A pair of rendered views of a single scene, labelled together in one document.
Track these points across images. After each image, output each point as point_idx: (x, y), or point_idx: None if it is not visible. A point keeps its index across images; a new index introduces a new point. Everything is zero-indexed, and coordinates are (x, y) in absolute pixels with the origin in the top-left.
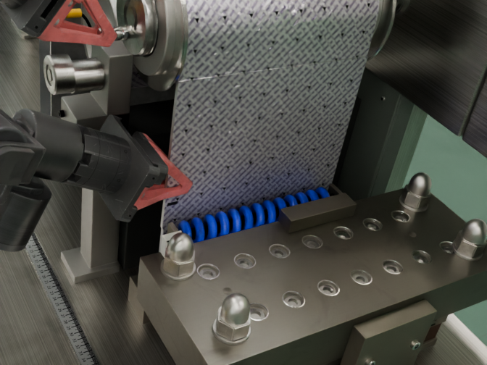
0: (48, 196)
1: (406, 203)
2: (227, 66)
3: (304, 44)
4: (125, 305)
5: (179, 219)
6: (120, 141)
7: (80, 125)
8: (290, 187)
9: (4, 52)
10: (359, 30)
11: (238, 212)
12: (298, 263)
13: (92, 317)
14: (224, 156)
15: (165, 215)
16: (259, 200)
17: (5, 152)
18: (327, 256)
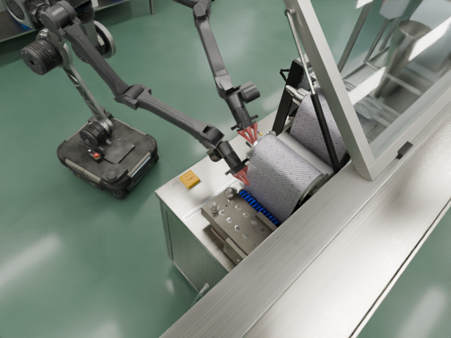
0: (220, 157)
1: None
2: (260, 169)
3: (278, 182)
4: None
5: (246, 190)
6: (237, 161)
7: (233, 152)
8: (272, 212)
9: None
10: (294, 194)
11: (254, 201)
12: (243, 220)
13: None
14: (257, 187)
15: (243, 186)
16: (264, 206)
17: (205, 142)
18: (249, 227)
